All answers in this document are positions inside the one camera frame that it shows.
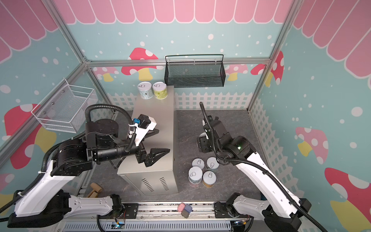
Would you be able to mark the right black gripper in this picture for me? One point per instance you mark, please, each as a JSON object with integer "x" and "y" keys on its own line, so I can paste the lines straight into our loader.
{"x": 201, "y": 142}

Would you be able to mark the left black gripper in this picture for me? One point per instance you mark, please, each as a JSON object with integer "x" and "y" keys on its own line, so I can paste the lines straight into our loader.
{"x": 150, "y": 158}

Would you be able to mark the pink label can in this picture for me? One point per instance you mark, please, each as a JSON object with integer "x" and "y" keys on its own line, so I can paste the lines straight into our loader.
{"x": 198, "y": 163}
{"x": 195, "y": 176}

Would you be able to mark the green label can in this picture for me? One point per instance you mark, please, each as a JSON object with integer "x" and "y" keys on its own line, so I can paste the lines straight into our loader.
{"x": 160, "y": 90}

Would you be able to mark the teal label can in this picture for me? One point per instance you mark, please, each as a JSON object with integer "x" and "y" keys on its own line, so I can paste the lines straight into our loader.
{"x": 145, "y": 90}

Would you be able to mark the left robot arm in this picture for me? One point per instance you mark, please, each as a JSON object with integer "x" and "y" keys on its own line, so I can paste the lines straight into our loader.
{"x": 44, "y": 203}

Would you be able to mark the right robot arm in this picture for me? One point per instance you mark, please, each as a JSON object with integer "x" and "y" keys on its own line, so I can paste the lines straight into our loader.
{"x": 281, "y": 210}

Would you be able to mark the grey metal cabinet counter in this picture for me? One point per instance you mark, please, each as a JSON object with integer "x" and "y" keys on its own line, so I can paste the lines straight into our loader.
{"x": 161, "y": 177}

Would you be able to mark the teal can on floor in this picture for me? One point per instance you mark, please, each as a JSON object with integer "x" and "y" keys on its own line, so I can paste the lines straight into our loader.
{"x": 212, "y": 164}

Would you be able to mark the orange label can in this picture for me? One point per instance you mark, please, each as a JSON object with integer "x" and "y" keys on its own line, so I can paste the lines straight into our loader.
{"x": 209, "y": 179}

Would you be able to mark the pink blue grey erasers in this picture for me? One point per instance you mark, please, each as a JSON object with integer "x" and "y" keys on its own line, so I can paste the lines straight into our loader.
{"x": 184, "y": 209}

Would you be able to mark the wooden block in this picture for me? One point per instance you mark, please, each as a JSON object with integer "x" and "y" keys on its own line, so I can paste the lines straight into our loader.
{"x": 96, "y": 190}

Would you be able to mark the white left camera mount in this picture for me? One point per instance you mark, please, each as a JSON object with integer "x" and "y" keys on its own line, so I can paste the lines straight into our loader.
{"x": 143, "y": 124}

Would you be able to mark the black mesh wall basket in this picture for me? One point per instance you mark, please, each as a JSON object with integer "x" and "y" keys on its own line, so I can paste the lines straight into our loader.
{"x": 195, "y": 71}

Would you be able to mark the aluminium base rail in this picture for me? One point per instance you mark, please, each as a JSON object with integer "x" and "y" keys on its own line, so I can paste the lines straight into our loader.
{"x": 158, "y": 216}

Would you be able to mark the white wire wall basket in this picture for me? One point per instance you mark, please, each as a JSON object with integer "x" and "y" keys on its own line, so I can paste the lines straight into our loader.
{"x": 63, "y": 109}

